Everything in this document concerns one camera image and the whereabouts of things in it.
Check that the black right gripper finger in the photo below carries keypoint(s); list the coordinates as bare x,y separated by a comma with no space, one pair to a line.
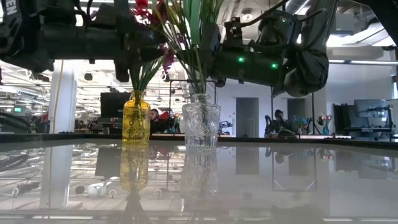
186,60

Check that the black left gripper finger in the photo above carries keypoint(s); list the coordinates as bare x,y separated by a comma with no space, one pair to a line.
149,43

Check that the clear patterned glass vase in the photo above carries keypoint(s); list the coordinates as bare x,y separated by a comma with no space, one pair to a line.
201,123

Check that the yellow glass vase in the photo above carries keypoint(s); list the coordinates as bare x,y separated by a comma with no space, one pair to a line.
136,116

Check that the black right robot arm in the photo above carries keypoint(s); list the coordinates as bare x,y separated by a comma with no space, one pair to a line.
258,68

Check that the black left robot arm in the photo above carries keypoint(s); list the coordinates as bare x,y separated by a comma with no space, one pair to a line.
71,42

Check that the blue flowers in vase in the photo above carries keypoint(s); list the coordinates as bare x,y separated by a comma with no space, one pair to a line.
300,121

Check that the pink flowers in vase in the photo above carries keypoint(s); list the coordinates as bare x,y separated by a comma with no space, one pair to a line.
325,119

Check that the black monitor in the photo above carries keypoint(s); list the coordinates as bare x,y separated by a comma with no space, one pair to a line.
113,104

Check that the person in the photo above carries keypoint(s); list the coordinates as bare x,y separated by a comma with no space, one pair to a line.
154,115
279,119

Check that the grey door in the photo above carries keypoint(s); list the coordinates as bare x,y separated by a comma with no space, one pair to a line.
297,109
247,116

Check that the white square column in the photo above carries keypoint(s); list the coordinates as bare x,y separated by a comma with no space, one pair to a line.
65,99

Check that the green exit sign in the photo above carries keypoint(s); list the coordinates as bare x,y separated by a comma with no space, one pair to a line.
17,109

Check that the grey desk monitor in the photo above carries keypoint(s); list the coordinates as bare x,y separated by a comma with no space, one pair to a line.
370,109

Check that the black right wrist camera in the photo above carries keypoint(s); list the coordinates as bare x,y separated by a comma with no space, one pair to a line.
234,31

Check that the black workstation rig frame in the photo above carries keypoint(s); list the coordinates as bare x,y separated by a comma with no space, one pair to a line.
312,112

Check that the black aluminium table frame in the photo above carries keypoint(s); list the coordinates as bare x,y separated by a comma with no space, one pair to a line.
311,141

